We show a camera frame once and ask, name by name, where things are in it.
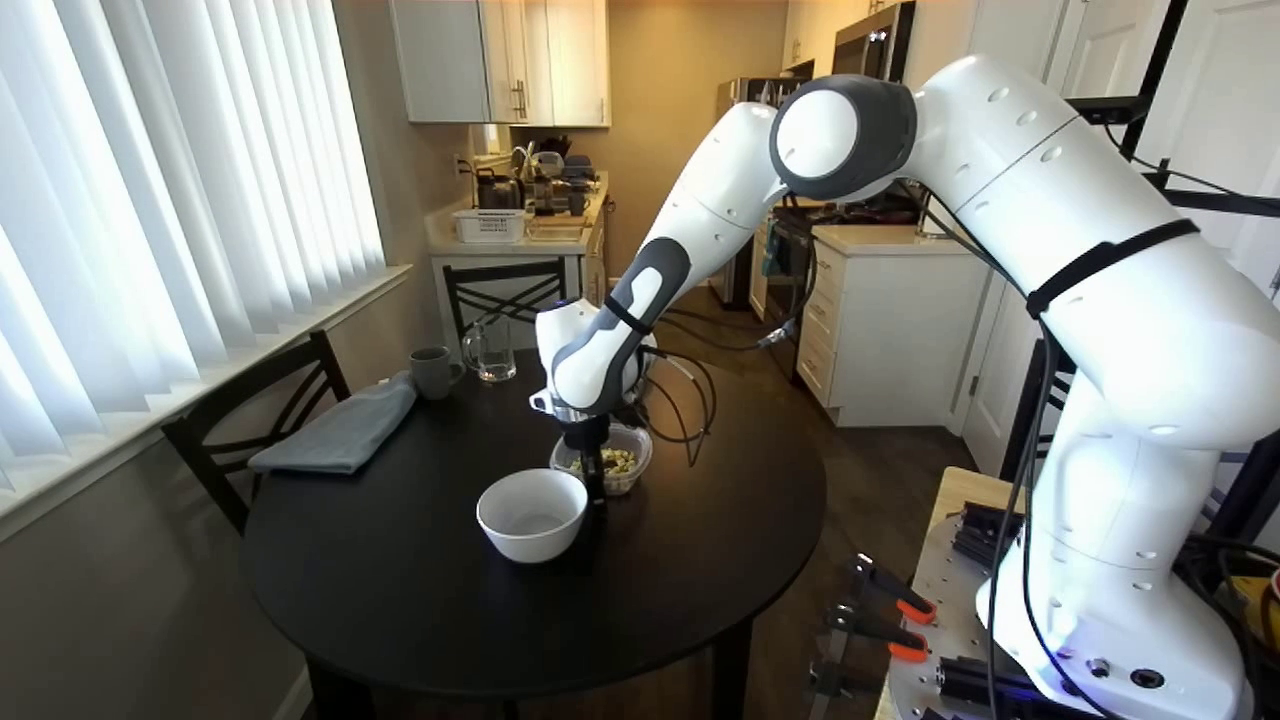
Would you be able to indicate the white kitchen base cabinet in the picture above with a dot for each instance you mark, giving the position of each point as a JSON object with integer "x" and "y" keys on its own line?
{"x": 885, "y": 334}

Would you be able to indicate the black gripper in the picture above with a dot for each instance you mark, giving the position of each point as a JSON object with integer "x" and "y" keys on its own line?
{"x": 599, "y": 432}

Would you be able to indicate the white vertical window blinds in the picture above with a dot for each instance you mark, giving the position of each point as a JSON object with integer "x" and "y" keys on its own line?
{"x": 172, "y": 186}

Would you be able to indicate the kitchen counter with white cabinet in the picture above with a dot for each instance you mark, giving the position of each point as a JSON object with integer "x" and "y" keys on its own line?
{"x": 523, "y": 252}

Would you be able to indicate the grey mug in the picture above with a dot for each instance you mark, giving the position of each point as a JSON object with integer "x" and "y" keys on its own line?
{"x": 433, "y": 372}

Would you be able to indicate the yellow food pieces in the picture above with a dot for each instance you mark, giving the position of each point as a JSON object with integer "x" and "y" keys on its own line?
{"x": 620, "y": 460}

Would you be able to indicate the black wooden chair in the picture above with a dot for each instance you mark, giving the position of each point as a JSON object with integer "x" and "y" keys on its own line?
{"x": 506, "y": 302}
{"x": 241, "y": 415}

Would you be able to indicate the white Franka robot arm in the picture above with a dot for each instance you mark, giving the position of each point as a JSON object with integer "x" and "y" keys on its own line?
{"x": 1134, "y": 305}

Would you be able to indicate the small black device box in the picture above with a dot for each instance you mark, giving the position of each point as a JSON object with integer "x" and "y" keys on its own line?
{"x": 985, "y": 534}

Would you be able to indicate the light wooden robot platform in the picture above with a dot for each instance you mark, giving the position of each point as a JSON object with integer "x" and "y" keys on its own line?
{"x": 932, "y": 586}

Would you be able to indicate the black microwave oven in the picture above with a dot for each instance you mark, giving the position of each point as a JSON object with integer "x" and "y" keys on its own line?
{"x": 874, "y": 42}

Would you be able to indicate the clear drinking glass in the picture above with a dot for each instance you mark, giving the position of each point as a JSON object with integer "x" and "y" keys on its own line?
{"x": 494, "y": 354}

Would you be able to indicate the blue-grey folded cloth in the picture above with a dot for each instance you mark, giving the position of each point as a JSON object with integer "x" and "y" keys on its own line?
{"x": 339, "y": 431}

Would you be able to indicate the transparent plastic bowl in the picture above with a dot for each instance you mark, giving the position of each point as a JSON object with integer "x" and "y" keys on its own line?
{"x": 635, "y": 460}

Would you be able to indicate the white tub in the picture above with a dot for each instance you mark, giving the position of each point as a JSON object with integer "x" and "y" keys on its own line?
{"x": 491, "y": 225}

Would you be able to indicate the white ceramic bowl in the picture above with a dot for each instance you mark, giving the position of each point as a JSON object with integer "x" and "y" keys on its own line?
{"x": 530, "y": 514}

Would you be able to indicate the white wall kitchen cabinet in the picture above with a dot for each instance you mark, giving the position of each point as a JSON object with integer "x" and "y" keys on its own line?
{"x": 500, "y": 60}

